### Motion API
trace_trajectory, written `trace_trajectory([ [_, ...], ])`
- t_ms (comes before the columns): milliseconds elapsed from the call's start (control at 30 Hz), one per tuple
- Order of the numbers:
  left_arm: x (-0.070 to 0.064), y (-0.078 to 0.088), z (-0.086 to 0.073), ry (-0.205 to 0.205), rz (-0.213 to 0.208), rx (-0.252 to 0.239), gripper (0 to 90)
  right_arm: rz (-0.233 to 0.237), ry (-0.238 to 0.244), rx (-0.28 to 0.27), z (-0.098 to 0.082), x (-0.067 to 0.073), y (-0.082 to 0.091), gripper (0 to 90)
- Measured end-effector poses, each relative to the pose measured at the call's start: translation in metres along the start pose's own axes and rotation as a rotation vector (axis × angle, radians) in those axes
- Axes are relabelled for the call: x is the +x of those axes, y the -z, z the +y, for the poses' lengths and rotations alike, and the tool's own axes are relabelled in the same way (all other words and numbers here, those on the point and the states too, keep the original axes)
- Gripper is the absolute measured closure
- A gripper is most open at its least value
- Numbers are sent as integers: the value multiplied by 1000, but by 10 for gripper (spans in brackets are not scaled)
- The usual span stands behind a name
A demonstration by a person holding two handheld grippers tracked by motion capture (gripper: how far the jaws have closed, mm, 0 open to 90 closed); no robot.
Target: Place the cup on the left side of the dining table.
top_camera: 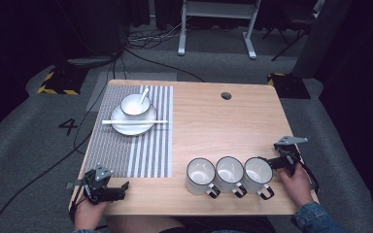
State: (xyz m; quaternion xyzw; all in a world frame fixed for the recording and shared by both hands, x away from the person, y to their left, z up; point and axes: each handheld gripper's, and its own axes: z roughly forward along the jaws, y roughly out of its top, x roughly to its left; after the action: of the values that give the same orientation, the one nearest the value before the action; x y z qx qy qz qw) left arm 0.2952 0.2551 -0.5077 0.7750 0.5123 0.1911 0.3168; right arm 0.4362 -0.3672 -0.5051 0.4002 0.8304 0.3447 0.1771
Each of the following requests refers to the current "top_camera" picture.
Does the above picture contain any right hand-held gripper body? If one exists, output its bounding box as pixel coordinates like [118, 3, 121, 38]
[273, 135, 309, 178]

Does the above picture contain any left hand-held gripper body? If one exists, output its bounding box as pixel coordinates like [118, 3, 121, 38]
[66, 163, 118, 206]

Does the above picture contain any white enamel mug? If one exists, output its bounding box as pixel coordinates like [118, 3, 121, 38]
[214, 155, 248, 199]
[242, 156, 276, 201]
[185, 157, 221, 200]

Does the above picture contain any person's left hand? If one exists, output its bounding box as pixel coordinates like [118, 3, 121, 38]
[73, 193, 109, 231]

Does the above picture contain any person's right hand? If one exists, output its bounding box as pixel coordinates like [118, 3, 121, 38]
[278, 162, 316, 209]

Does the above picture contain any grey striped placemat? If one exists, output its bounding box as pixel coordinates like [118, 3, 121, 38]
[83, 84, 175, 179]

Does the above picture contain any white plate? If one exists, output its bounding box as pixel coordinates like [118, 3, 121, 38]
[110, 104, 158, 137]

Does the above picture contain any white chopstick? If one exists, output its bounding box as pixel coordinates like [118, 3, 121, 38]
[101, 120, 169, 125]
[101, 119, 169, 124]

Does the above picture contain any white bowl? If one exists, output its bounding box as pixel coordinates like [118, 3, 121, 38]
[119, 93, 152, 117]

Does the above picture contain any white ceramic spoon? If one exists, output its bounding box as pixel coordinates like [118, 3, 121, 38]
[137, 87, 151, 106]

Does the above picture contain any black yellow striped stand base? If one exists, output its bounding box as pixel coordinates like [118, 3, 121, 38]
[37, 65, 89, 97]

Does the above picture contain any grey curtain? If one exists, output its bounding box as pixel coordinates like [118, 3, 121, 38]
[291, 0, 354, 80]

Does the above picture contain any black chair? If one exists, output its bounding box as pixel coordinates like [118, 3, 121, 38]
[261, 0, 325, 62]

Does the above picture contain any black gripper strap cable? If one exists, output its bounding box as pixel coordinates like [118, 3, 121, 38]
[299, 154, 321, 195]

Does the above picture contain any long black floor cable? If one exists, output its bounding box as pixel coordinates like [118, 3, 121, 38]
[0, 52, 125, 233]

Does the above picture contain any bundle of floor cables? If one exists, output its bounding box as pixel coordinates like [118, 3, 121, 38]
[125, 16, 192, 50]

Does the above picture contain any white metal desk frame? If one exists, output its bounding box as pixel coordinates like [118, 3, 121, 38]
[177, 0, 262, 60]

